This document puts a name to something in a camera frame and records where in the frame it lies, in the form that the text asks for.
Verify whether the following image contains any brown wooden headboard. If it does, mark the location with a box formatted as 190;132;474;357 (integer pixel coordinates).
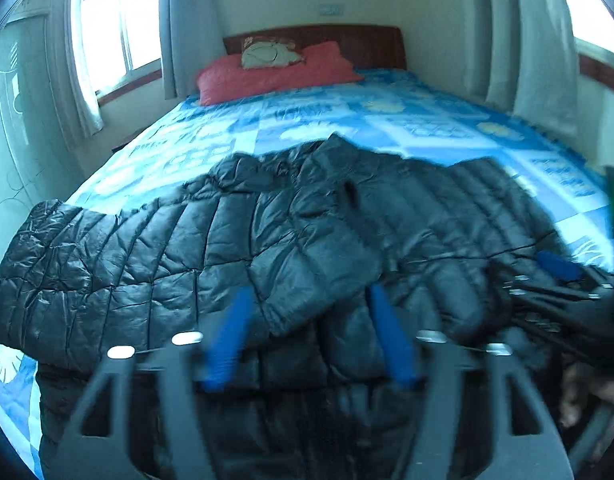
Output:
223;25;407;71

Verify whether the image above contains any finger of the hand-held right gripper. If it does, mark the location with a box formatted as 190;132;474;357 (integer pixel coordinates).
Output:
492;251;614;311
509;310;608;356

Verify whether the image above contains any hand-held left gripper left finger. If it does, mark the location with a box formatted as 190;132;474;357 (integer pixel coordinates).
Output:
52;287;255;480

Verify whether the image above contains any pale grey curtain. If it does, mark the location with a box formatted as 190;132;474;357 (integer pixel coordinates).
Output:
483;0;581;142

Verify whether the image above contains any window with brown sill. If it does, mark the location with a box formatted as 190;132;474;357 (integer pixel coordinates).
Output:
70;0;164;106

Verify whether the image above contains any blue patterned bedspread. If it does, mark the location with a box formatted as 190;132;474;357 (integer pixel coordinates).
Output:
0;67;614;480

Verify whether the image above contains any cream printed pillow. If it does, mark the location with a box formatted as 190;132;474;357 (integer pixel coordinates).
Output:
241;39;308;69

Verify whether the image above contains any black puffer jacket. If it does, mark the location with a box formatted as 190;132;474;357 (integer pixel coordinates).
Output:
0;132;595;480

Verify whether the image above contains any person's right hand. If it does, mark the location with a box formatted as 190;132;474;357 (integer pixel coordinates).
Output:
559;360;614;428

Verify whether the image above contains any white curtain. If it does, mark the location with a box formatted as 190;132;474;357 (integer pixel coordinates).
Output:
46;0;105;150

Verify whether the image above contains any red pillow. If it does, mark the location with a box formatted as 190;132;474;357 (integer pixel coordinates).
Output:
196;42;364;107

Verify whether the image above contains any wardrobe with patterned glass door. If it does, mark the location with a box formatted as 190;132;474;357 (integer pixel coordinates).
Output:
0;14;90;286

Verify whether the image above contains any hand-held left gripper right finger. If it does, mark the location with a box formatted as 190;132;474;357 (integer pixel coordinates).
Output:
367;285;572;480

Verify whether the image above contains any window with brown frame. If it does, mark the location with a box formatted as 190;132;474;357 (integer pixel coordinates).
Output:
556;0;614;92

